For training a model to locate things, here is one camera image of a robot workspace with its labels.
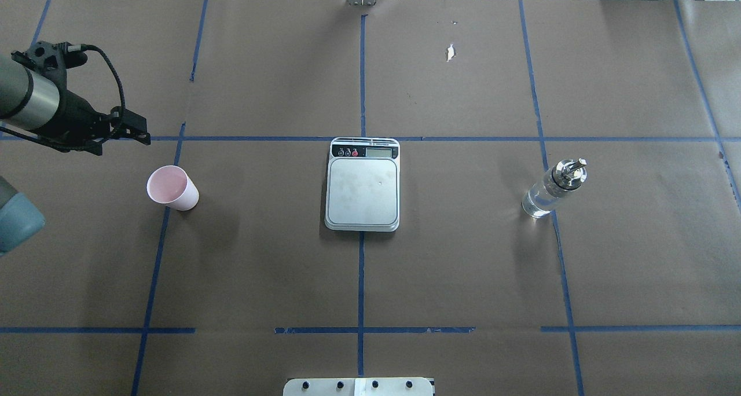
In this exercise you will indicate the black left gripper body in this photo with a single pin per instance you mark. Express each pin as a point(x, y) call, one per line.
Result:
point(77, 116)

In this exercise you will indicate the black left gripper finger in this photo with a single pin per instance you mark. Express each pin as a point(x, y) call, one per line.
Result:
point(130, 125)

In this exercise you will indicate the pink cup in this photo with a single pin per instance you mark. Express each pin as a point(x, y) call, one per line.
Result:
point(171, 186)

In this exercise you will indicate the clear glass sauce bottle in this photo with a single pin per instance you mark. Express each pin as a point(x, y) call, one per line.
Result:
point(556, 185)

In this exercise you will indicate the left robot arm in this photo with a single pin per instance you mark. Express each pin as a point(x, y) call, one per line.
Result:
point(37, 107)

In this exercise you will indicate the white kitchen scale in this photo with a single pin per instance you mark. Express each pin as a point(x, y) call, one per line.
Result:
point(363, 185)

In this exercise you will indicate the brown paper table cover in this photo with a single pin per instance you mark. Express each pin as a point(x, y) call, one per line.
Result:
point(507, 197)

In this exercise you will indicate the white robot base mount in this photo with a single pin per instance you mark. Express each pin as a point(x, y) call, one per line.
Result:
point(360, 386)

